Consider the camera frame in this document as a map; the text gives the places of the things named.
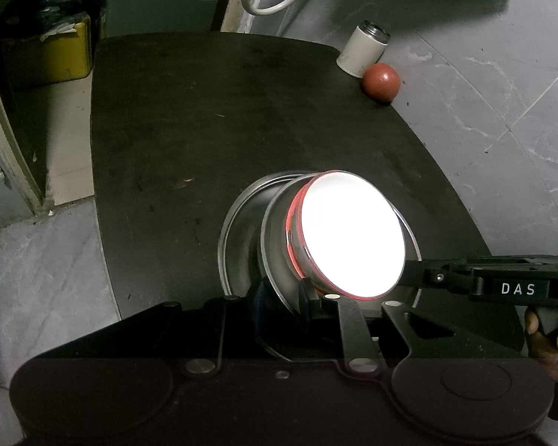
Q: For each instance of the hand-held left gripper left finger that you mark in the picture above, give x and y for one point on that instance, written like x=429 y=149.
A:
x=262 y=297

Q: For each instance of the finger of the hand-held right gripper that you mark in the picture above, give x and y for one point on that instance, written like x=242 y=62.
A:
x=428 y=275

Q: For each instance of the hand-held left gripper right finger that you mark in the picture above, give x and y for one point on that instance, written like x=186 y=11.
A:
x=351 y=330

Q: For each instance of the steel bowl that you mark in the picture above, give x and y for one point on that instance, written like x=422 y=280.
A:
x=274 y=241

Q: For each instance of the person's right hand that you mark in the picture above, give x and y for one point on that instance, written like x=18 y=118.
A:
x=544 y=348

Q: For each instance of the red ball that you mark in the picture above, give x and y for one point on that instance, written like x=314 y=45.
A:
x=380 y=82

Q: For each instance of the yellow box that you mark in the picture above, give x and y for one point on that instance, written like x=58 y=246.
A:
x=51 y=55

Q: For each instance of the white door frame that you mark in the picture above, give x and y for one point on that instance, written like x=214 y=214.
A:
x=9 y=125

